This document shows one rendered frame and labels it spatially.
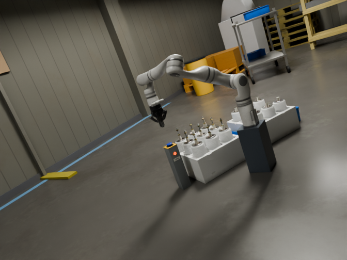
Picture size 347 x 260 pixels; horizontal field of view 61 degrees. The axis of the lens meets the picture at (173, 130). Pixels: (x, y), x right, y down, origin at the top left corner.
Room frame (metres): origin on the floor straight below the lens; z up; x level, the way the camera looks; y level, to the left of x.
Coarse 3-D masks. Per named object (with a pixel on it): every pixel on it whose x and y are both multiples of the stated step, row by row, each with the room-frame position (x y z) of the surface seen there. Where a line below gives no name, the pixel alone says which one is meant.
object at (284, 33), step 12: (312, 0) 7.01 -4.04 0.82; (288, 12) 6.71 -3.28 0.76; (312, 12) 6.75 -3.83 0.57; (264, 24) 7.41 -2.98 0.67; (288, 24) 7.07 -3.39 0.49; (300, 24) 6.61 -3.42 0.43; (312, 24) 6.45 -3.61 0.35; (276, 36) 7.30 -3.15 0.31; (288, 36) 6.78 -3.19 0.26; (300, 36) 6.95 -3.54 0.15; (276, 48) 7.34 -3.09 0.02
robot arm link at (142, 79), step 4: (140, 76) 1.82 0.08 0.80; (144, 76) 1.80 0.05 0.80; (148, 76) 1.78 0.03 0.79; (136, 80) 1.86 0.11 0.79; (140, 80) 1.83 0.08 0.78; (144, 80) 1.81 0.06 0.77; (148, 80) 1.79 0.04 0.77; (152, 80) 1.79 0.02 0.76; (140, 84) 1.84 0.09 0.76; (144, 84) 1.82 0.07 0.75
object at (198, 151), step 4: (200, 144) 1.86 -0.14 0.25; (204, 144) 1.89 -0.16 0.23; (192, 148) 1.87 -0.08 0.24; (196, 148) 1.85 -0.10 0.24; (200, 148) 1.85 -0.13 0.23; (204, 148) 1.87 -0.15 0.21; (196, 152) 1.86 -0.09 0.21; (200, 152) 1.85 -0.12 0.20; (204, 152) 1.86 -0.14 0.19; (196, 156) 1.87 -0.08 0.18; (200, 156) 1.85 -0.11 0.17
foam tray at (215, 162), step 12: (228, 144) 1.90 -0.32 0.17; (240, 144) 1.93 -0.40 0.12; (192, 156) 1.89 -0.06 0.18; (204, 156) 1.82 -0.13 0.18; (216, 156) 1.85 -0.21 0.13; (228, 156) 1.89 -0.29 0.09; (240, 156) 1.92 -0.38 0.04; (192, 168) 1.91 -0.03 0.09; (204, 168) 1.81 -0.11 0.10; (216, 168) 1.84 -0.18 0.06; (228, 168) 1.88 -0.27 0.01; (204, 180) 1.80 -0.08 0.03
